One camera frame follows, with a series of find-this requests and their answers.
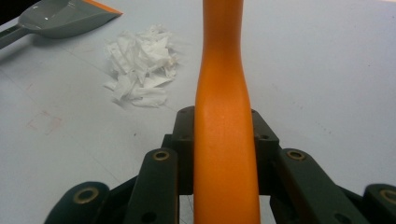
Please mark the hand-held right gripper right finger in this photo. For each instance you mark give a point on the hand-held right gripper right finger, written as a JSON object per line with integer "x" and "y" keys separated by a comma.
{"x": 264, "y": 140}

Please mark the grey dustpan with orange edge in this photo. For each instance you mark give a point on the grey dustpan with orange edge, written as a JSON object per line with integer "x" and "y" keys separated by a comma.
{"x": 59, "y": 18}

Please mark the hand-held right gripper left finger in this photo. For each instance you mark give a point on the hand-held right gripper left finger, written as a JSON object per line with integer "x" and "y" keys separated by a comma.
{"x": 183, "y": 140}

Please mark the pile of white paper scraps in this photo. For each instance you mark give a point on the pile of white paper scraps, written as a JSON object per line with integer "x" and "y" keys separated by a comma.
{"x": 141, "y": 67}

